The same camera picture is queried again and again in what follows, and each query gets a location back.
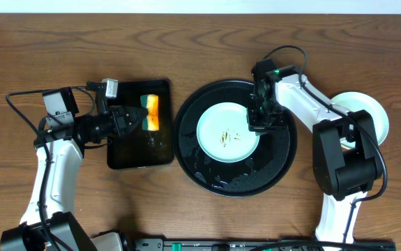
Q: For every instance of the round black tray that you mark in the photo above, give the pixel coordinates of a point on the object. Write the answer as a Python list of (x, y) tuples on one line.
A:
[(256, 173)]

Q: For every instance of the rectangular black tray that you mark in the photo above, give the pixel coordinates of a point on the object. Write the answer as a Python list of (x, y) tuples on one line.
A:
[(143, 148)]

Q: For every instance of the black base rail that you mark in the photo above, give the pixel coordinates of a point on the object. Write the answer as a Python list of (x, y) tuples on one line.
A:
[(256, 245)]

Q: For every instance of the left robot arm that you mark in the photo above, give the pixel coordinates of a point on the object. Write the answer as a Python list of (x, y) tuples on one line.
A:
[(49, 223)]

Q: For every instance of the mint plate with sauce smear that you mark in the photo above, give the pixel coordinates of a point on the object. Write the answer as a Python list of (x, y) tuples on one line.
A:
[(356, 101)]

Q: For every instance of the mint plate with crumbs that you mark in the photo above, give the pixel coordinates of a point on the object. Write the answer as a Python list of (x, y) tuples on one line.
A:
[(223, 133)]

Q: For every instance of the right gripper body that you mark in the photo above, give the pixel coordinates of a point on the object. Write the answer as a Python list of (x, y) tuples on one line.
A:
[(262, 124)]

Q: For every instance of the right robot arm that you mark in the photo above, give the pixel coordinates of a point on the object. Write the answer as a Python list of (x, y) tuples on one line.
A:
[(346, 160)]

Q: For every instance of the yellow plate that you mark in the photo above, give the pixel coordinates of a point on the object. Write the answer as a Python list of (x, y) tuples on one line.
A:
[(381, 139)]

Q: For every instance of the yellow green sponge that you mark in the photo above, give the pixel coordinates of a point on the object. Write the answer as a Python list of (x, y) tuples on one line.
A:
[(151, 103)]

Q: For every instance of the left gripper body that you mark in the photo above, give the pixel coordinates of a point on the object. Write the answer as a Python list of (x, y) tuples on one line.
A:
[(117, 122)]

